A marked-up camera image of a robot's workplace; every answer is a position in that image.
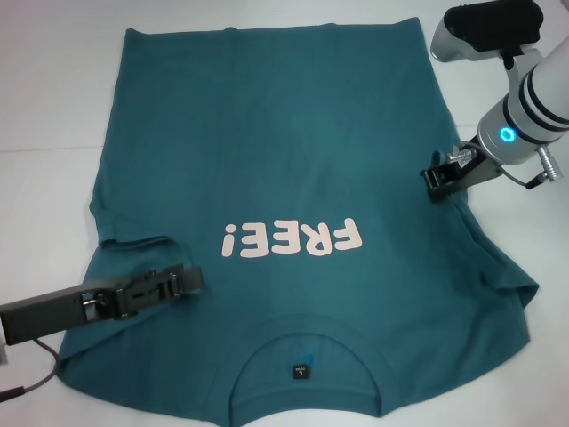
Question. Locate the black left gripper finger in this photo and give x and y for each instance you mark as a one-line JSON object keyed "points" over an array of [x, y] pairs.
{"points": [[191, 278]]}

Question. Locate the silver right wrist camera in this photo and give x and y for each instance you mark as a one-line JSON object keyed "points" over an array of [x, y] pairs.
{"points": [[484, 26]]}

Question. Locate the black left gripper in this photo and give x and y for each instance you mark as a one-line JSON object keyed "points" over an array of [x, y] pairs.
{"points": [[44, 311]]}

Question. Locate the teal t-shirt with FREE print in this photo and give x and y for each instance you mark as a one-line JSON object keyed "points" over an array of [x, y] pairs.
{"points": [[284, 133]]}

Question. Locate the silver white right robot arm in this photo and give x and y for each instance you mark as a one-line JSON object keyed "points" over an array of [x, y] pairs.
{"points": [[533, 102]]}

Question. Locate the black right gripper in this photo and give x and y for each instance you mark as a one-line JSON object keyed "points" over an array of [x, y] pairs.
{"points": [[475, 171]]}

